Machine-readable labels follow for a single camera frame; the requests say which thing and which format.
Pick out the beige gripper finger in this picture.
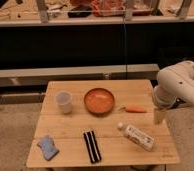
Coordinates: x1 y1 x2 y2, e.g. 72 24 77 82
154 108 166 124

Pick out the black white striped eraser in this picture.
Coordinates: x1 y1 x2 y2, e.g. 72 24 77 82
83 130 102 164

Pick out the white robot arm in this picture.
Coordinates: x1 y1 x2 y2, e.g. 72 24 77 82
152 60 194 124

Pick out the white ceramic cup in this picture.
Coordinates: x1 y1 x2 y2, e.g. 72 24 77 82
54 91 72 114

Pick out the orange toy carrot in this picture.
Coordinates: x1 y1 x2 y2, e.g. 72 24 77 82
121 104 147 113

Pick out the white plastic bottle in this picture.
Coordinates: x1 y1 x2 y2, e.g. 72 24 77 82
118 122 155 151

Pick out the orange bowl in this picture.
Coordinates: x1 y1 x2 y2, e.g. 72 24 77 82
84 88 115 115

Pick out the wooden table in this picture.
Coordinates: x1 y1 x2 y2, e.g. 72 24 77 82
27 80 180 168

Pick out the blue sponge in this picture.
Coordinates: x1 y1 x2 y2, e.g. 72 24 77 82
37 135 59 161

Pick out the red cloth on shelf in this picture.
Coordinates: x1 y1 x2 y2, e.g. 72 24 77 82
91 0 125 17

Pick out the black cable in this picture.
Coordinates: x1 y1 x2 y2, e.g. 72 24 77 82
123 16 129 80

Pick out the metal shelf rail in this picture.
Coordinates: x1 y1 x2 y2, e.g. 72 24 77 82
0 64 159 87

